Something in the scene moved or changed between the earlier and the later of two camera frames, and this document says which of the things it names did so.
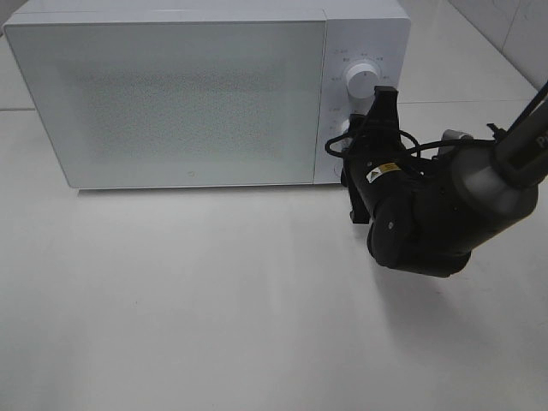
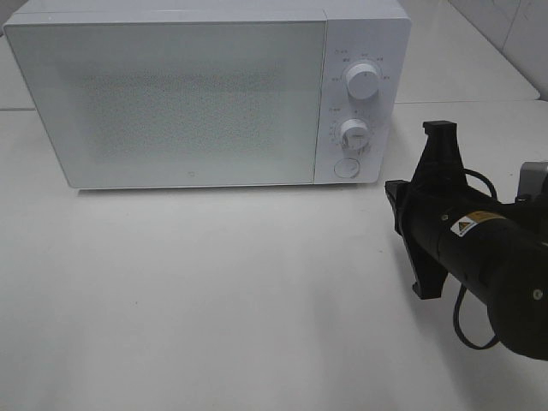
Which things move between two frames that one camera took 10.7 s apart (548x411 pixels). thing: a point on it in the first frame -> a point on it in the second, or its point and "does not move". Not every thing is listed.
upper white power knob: x=360 y=79 does not move
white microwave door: x=177 y=104 does not move
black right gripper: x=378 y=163 -> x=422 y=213
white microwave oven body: x=139 y=93 does not move
